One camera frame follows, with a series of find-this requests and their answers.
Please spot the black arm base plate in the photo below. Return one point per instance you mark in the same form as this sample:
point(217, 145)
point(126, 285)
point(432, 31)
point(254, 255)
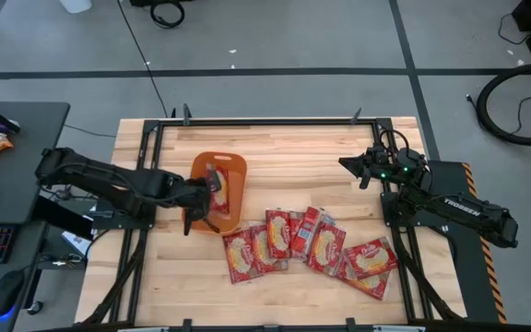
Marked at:
point(122, 221)

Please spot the black aluminium table frame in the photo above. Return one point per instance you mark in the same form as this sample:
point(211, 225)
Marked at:
point(265, 122)

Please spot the black hazard-striped base plate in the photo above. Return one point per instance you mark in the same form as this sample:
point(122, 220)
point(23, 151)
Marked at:
point(468, 276)

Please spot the black caster wheel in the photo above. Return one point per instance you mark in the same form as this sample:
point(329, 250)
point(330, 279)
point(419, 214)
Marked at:
point(35, 307)

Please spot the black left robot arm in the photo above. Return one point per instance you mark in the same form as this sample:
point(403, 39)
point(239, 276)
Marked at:
point(109, 180)

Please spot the red popcorn bag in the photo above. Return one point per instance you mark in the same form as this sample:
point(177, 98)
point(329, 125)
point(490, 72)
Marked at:
point(240, 258)
point(309, 230)
point(258, 249)
point(221, 200)
point(371, 287)
point(294, 223)
point(326, 249)
point(371, 258)
point(278, 235)

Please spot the black computer mouse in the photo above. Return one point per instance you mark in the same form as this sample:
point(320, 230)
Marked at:
point(6, 292)

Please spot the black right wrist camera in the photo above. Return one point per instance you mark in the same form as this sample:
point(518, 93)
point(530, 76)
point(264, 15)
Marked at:
point(380, 154)

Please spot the white printed box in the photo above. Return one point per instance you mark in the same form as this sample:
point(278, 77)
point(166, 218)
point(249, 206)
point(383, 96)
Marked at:
point(75, 242)

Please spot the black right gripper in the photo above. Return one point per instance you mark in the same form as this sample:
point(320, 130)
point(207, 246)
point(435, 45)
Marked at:
point(404, 163)

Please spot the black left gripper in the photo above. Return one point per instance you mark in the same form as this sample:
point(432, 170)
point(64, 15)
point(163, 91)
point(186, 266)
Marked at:
point(194, 191)

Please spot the orange plastic basket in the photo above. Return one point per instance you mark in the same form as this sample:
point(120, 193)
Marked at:
point(238, 184)

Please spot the black desk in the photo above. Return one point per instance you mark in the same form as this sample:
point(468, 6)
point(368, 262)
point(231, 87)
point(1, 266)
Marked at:
point(21, 138)

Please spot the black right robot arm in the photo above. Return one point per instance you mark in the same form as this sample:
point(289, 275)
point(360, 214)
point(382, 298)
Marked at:
point(459, 207)

